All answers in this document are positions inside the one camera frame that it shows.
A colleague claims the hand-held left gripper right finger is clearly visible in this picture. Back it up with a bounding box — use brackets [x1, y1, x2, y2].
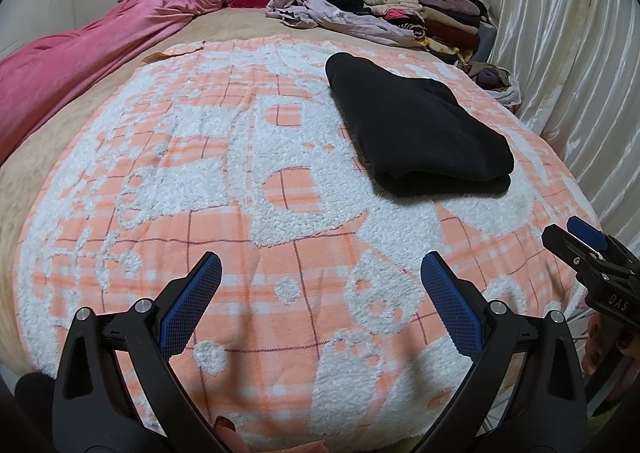
[420, 253, 587, 453]

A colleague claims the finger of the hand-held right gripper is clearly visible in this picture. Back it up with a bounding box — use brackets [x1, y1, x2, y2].
[567, 216, 609, 252]
[542, 224, 607, 280]

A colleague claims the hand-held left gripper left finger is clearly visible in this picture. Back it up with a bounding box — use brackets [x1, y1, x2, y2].
[52, 252, 226, 453]

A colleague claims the black sweater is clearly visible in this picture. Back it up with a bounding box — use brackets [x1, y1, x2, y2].
[325, 52, 516, 198]

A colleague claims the stack of folded clothes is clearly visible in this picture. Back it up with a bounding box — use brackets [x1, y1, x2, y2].
[359, 0, 496, 65]

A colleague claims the person's right hand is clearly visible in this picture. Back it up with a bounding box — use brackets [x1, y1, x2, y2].
[581, 314, 640, 376]

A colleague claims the person's left hand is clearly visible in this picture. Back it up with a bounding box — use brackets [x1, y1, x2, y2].
[214, 415, 326, 453]

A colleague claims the orange white plaid blanket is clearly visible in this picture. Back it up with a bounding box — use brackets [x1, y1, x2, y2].
[12, 36, 603, 439]

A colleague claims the yellow green cloth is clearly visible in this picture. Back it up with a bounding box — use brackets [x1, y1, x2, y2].
[587, 403, 623, 434]

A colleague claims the white satin curtain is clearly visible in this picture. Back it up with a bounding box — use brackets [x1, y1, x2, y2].
[487, 0, 640, 234]

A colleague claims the purple cloth bundle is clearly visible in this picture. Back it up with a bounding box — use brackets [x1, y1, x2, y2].
[462, 60, 522, 109]

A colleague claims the grey blue box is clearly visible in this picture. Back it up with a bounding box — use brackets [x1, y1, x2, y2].
[479, 26, 499, 65]

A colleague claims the pink quilt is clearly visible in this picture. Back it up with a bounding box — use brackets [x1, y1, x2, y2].
[0, 0, 226, 164]

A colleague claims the beige bed sheet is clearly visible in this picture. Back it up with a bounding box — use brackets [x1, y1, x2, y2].
[0, 8, 351, 374]

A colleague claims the lilac garment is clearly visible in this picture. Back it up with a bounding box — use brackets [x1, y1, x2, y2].
[265, 0, 431, 49]

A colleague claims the black folded garment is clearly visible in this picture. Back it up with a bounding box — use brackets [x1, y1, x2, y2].
[320, 0, 371, 14]

